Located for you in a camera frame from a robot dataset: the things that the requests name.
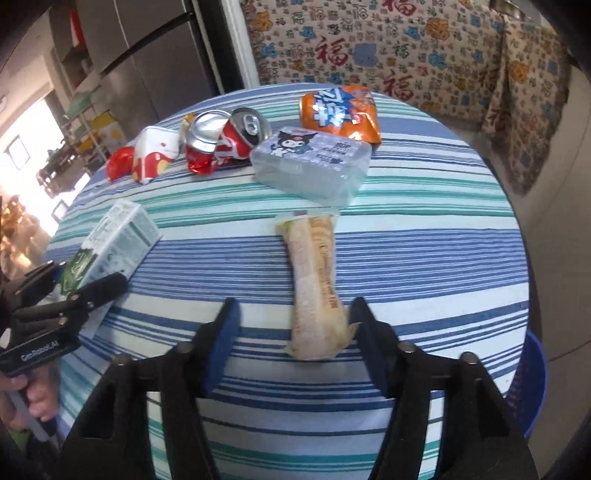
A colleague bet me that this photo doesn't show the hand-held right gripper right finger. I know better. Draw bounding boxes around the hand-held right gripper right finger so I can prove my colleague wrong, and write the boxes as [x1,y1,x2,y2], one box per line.
[348,298,539,480]

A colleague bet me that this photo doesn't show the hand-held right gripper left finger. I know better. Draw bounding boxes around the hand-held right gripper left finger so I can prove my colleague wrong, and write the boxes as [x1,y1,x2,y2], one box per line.
[60,298,242,480]

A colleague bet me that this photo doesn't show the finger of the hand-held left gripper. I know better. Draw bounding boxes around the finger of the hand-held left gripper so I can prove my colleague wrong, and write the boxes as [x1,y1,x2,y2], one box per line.
[10,261,71,308]
[13,272,129,332]

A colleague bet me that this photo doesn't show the white green milk carton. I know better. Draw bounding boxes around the white green milk carton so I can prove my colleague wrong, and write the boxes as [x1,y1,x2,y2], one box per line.
[58,199,163,301]

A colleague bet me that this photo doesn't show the beige bread packet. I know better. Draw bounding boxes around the beige bread packet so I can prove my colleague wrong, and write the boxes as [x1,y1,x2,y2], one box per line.
[276,210,360,361]

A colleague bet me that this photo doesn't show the blue plastic basket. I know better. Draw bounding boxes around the blue plastic basket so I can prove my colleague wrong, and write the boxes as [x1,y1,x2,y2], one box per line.
[505,329,550,439]

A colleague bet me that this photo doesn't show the crushed red can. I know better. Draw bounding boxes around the crushed red can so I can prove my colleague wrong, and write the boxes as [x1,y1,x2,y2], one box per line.
[215,107,273,162]
[185,110,232,175]

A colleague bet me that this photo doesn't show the person's left hand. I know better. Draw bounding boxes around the person's left hand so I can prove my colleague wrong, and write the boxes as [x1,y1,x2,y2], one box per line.
[0,364,62,433]

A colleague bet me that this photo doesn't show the striped tablecloth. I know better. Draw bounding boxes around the striped tablecloth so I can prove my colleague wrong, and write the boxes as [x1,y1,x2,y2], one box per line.
[46,83,529,480]

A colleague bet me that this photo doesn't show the dark wooden furniture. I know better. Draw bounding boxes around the dark wooden furniture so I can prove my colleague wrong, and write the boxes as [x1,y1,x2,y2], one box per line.
[37,134,93,195]

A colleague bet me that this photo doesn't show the red plastic bag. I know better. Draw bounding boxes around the red plastic bag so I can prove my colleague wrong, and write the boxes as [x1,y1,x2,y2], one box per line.
[105,147,138,181]

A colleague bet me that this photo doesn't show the white red paper box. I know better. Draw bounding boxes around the white red paper box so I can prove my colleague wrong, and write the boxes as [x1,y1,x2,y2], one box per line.
[131,127,182,185]

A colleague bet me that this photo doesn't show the yellow cardboard box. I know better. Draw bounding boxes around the yellow cardboard box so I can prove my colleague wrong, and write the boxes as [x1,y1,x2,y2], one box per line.
[90,113,118,141]

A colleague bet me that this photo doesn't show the white storage rack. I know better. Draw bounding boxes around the white storage rack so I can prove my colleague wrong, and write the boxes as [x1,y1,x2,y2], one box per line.
[65,99,100,153]

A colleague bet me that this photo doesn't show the clear plastic box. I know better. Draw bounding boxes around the clear plastic box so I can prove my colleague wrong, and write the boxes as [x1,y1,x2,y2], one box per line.
[250,127,372,206]

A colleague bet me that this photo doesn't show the orange snack bag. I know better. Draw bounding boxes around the orange snack bag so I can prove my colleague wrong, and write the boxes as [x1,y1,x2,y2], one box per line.
[299,85,383,145]

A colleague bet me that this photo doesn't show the grey refrigerator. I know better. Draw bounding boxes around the grey refrigerator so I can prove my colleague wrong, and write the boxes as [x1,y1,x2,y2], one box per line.
[76,0,222,134]

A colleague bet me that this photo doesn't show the small printed blanket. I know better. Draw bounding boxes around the small printed blanket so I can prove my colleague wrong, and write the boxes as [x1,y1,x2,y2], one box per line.
[480,18,571,199]

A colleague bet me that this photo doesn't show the large printed blanket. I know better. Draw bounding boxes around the large printed blanket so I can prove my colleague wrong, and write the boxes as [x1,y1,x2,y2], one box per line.
[240,0,506,109]

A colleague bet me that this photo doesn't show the grey cable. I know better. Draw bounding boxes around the grey cable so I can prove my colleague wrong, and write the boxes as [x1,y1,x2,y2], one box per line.
[11,391,49,441]

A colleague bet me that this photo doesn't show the wall cabinet shelves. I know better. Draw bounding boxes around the wall cabinet shelves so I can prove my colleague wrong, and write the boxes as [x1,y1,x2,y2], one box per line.
[48,0,100,93]

